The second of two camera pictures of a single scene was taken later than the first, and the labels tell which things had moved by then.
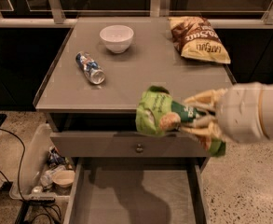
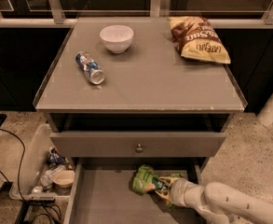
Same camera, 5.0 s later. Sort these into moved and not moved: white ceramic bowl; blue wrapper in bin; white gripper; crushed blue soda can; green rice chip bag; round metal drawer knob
Moved: white gripper; green rice chip bag
Not moved: blue wrapper in bin; white ceramic bowl; crushed blue soda can; round metal drawer knob
